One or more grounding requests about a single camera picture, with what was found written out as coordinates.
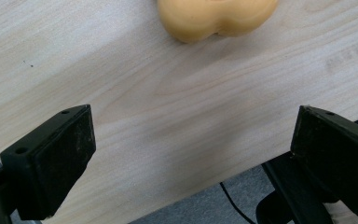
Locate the yellow-orange rounded toy fruit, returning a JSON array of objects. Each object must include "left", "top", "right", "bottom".
[{"left": 157, "top": 0, "right": 279, "bottom": 44}]

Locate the thin black cable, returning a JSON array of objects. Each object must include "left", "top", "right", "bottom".
[{"left": 219, "top": 181, "right": 257, "bottom": 224}]

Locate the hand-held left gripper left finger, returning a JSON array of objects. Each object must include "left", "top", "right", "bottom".
[{"left": 0, "top": 104, "right": 97, "bottom": 221}]

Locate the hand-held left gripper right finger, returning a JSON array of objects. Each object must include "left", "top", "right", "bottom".
[{"left": 290, "top": 105, "right": 358, "bottom": 222}]

